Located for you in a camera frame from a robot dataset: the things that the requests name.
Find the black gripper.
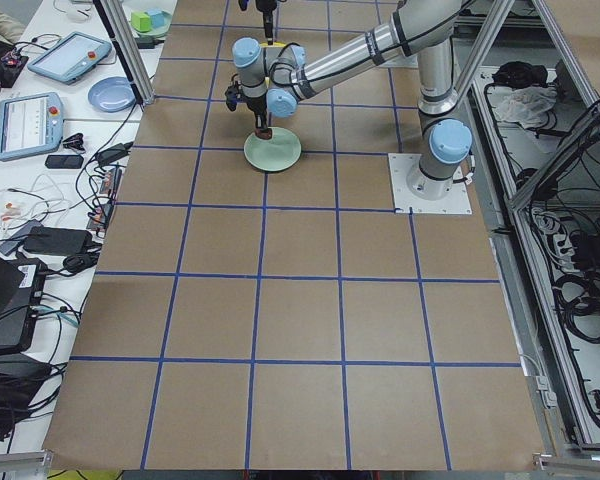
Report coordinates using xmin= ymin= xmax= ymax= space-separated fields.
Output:
xmin=257 ymin=0 xmax=278 ymax=43
xmin=245 ymin=95 xmax=269 ymax=131

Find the brown bun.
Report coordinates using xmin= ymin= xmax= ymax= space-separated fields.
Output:
xmin=254 ymin=128 xmax=273 ymax=140

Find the yellow steamer layer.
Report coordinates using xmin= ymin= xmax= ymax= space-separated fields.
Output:
xmin=260 ymin=42 xmax=286 ymax=48

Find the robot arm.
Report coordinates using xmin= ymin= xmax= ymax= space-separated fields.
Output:
xmin=225 ymin=1 xmax=468 ymax=172

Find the light green plate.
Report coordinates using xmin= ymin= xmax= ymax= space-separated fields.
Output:
xmin=244 ymin=127 xmax=301 ymax=172

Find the blue foam block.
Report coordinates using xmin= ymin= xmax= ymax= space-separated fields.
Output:
xmin=145 ymin=8 xmax=166 ymax=29

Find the green bowl with blocks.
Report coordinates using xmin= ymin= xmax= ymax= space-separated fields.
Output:
xmin=130 ymin=8 xmax=172 ymax=38

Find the green foam block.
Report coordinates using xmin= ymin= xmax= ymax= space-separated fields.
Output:
xmin=130 ymin=11 xmax=151 ymax=33

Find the blue plate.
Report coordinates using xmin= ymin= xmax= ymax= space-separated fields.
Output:
xmin=87 ymin=76 xmax=136 ymax=113

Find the upper teach pendant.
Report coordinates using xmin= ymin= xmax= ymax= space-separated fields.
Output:
xmin=27 ymin=32 xmax=112 ymax=84

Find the teach pendant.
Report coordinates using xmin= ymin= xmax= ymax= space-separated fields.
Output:
xmin=0 ymin=92 xmax=64 ymax=161
xmin=27 ymin=32 xmax=112 ymax=84

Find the lower teach pendant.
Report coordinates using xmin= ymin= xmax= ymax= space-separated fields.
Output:
xmin=0 ymin=92 xmax=64 ymax=161

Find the large black power brick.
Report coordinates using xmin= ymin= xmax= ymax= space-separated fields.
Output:
xmin=23 ymin=226 xmax=92 ymax=256

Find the white crumpled cloth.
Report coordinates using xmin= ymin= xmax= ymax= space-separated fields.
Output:
xmin=494 ymin=86 xmax=558 ymax=129

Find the black laptop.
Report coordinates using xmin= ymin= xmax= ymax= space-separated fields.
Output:
xmin=0 ymin=257 xmax=46 ymax=355

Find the aluminium frame post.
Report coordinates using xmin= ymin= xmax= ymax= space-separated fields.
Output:
xmin=93 ymin=0 xmax=155 ymax=106

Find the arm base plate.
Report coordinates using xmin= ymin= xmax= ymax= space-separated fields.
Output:
xmin=388 ymin=153 xmax=472 ymax=215

